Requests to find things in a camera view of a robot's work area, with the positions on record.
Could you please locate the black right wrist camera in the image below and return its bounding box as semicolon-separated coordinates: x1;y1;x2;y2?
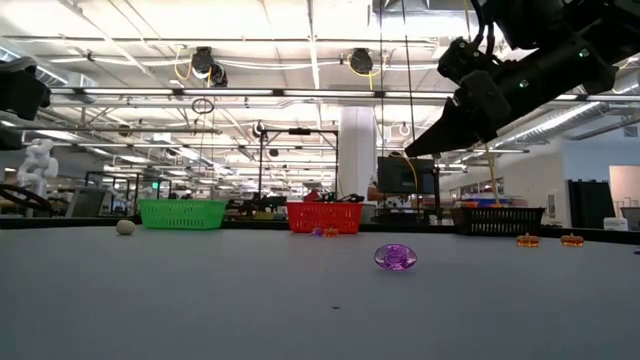
437;36;497;86

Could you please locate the red plastic basket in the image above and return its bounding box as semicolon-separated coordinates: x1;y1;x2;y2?
286;201;365;235

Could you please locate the black cabinet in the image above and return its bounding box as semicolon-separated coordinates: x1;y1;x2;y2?
567;178;615;229

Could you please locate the black ceiling cable reel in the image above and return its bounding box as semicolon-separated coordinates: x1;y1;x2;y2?
348;47;375;76
191;45;229;87

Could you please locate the beige panel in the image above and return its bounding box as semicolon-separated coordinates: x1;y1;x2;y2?
608;164;640;217

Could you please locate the green plastic basket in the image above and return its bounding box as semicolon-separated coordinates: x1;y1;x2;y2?
137;198;228;231

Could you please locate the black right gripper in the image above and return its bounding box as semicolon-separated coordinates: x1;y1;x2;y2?
404;69;549;158

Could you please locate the white column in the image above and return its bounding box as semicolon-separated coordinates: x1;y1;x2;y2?
338;104;377;206

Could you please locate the overhead LED light bar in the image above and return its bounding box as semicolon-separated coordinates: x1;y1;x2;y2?
0;85;640;102

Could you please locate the black frame rig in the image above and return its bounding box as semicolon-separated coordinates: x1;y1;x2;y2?
257;126;341;201

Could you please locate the black plastic basket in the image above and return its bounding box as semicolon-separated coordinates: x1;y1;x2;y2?
449;206;546;237

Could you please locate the black screen on stand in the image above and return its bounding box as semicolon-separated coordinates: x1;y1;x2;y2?
377;155;437;195

